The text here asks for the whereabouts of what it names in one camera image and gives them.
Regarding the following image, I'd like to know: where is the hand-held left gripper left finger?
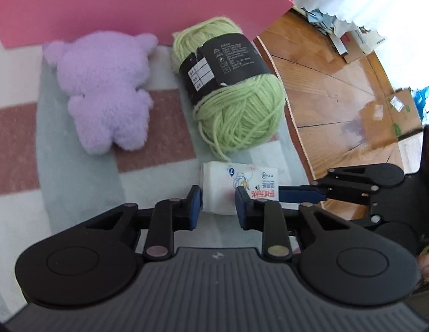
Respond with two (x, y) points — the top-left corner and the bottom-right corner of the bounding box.
(52, 186), (203, 261)

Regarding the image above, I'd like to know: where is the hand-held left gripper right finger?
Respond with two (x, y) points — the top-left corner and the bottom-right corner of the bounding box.
(234, 186), (378, 261)

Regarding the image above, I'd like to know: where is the checked striped rug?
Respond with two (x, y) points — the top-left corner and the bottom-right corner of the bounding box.
(0, 17), (317, 322)

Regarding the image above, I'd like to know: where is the flat cardboard sheet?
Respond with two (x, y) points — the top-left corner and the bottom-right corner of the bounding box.
(360, 88), (424, 142)

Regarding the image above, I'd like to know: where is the purple plush toy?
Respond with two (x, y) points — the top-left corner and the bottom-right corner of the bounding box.
(42, 31), (160, 155)

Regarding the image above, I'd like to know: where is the white printed tissue pack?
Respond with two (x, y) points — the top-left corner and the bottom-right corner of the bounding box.
(200, 161), (281, 216)

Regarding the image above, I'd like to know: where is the blue plastic bag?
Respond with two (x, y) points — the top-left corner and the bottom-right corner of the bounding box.
(412, 86), (429, 120)

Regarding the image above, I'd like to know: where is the pink cardboard box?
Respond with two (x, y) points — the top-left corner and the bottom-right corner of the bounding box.
(0, 0), (294, 48)

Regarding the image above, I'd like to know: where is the green yarn ball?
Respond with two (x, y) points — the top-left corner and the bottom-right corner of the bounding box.
(171, 15), (286, 161)

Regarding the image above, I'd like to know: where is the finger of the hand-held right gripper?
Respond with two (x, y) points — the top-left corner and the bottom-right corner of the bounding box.
(277, 164), (381, 205)
(349, 214), (383, 230)

